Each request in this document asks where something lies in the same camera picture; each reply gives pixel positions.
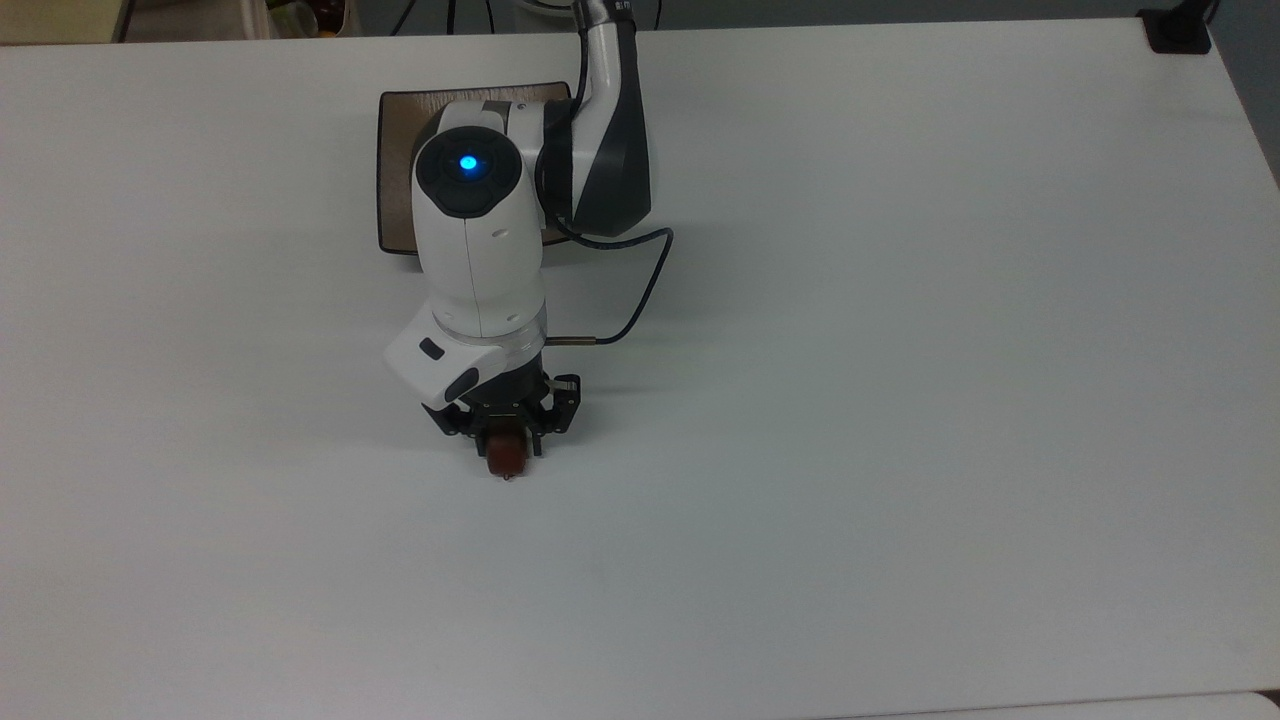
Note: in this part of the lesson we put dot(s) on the small round brown food item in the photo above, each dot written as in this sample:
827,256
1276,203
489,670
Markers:
507,455

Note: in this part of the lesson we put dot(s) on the black clamp camera mount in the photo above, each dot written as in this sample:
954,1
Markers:
1178,30

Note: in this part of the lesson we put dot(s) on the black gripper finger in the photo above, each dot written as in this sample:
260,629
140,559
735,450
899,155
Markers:
537,438
481,440

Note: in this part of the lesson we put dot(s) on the square brown ceramic plate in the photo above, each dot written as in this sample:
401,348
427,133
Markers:
396,150

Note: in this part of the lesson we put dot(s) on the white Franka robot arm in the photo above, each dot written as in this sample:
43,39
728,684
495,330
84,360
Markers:
480,250

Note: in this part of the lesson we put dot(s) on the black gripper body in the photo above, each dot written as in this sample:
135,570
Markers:
510,390

